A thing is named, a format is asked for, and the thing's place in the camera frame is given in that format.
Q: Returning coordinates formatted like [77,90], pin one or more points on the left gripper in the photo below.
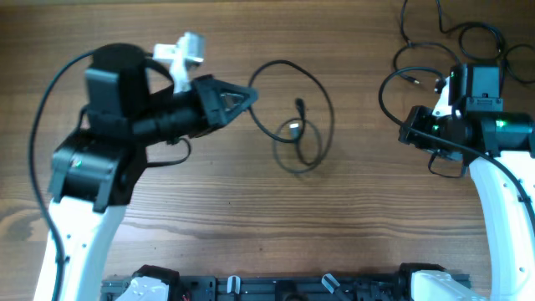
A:
[207,95]

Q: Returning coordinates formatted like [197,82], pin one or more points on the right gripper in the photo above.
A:
[410,134]

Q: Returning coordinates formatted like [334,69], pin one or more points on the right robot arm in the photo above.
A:
[496,148]

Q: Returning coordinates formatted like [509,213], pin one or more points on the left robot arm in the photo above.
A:
[95,169]

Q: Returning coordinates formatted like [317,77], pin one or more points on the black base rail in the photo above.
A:
[368,287]

